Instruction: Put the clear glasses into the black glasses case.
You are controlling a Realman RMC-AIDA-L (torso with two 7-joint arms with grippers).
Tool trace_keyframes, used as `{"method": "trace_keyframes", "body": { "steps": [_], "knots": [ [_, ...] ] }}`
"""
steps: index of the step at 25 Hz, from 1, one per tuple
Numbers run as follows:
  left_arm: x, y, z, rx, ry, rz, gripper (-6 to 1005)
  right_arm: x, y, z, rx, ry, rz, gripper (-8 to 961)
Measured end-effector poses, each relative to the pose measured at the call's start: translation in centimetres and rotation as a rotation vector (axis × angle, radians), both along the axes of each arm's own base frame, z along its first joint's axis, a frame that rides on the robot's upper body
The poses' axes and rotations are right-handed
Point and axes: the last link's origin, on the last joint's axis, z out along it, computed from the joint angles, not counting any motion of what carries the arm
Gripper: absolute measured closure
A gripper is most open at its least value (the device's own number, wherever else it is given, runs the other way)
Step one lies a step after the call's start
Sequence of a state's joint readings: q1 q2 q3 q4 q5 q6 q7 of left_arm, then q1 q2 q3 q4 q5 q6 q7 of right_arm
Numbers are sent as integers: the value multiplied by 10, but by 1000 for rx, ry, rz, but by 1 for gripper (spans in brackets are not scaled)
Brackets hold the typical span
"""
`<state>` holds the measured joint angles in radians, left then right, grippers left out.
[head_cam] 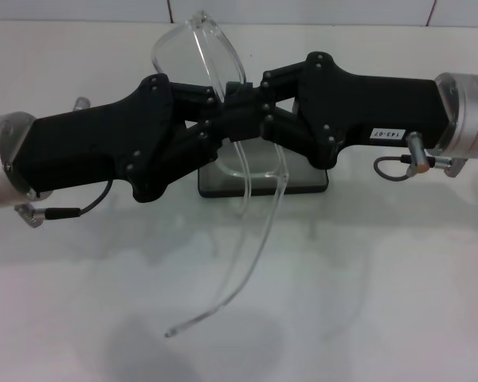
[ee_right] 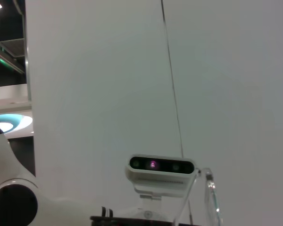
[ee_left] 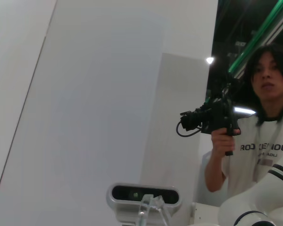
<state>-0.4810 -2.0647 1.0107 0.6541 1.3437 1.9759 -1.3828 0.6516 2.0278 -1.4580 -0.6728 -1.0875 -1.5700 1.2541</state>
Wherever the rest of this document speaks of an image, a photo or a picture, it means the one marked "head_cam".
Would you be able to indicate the black glasses case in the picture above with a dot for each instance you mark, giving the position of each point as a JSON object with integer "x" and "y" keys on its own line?
{"x": 302, "y": 183}

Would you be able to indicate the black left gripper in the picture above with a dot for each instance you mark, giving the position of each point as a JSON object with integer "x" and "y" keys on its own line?
{"x": 83, "y": 147}

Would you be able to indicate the clear white glasses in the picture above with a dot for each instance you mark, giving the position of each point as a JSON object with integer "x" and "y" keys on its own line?
{"x": 219, "y": 51}

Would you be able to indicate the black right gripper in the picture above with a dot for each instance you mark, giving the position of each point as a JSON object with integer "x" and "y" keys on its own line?
{"x": 362, "y": 103}

